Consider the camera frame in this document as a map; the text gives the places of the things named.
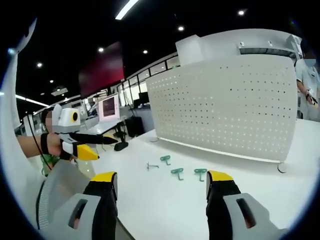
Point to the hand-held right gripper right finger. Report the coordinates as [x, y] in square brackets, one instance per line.
[220, 215]

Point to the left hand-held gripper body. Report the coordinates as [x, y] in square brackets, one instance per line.
[65, 122]

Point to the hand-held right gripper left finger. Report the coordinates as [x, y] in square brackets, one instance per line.
[105, 215]

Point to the green hook assembly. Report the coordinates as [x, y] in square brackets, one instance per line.
[200, 171]
[177, 171]
[165, 158]

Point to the silver metal hook assembly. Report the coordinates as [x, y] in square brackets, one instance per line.
[152, 166]

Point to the white perforated mounting plate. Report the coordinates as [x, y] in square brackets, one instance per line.
[225, 105]

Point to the person's left hand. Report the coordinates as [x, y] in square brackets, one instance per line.
[52, 147]

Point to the white office desk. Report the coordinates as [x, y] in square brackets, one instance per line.
[100, 126]

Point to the black pouch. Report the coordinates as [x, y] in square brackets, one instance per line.
[121, 146]

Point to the pink-lit computer monitor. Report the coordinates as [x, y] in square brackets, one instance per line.
[108, 107]

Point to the grey mesh chair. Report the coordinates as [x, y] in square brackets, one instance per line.
[62, 180]

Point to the black computer tower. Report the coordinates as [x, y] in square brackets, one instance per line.
[134, 126]

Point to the person's white clothing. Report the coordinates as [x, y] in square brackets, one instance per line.
[10, 112]

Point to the white box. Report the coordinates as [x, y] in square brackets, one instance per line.
[188, 51]

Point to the ceiling strip light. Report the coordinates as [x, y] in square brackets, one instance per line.
[126, 8]

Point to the white desk partition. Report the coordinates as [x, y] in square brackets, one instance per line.
[250, 41]

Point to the dark red wall screen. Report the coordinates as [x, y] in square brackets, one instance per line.
[102, 70]

